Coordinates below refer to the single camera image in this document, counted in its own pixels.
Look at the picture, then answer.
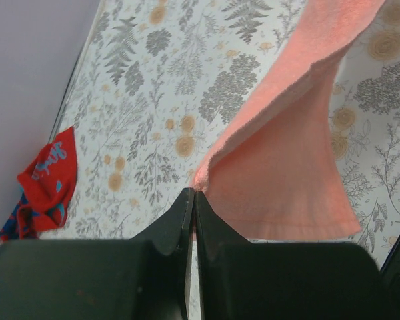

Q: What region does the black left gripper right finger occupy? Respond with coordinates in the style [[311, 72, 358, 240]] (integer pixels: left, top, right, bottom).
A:
[[195, 192, 397, 319]]

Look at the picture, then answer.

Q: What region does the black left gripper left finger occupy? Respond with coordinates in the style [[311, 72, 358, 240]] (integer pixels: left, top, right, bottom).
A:
[[0, 188, 194, 319]]

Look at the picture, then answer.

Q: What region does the pink panda towel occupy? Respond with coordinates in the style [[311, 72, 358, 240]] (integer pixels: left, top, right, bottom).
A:
[[192, 1, 382, 241]]

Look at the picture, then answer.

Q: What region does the red and blue towel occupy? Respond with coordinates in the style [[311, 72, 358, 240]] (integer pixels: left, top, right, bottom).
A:
[[0, 127, 77, 242]]

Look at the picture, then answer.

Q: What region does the floral patterned table mat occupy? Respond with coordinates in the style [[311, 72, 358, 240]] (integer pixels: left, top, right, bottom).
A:
[[45, 1, 400, 319]]

